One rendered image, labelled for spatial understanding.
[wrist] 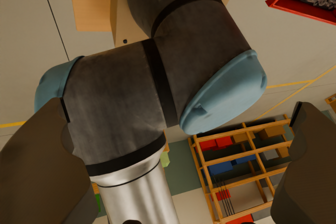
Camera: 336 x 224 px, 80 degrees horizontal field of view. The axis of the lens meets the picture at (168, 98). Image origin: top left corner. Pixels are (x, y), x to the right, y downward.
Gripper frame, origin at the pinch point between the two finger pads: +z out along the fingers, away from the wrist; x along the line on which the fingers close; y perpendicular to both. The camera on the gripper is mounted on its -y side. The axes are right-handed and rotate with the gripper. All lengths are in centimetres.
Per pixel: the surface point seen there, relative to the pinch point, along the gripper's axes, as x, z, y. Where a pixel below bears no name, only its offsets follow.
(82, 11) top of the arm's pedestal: -18.3, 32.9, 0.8
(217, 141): 125, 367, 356
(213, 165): 108, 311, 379
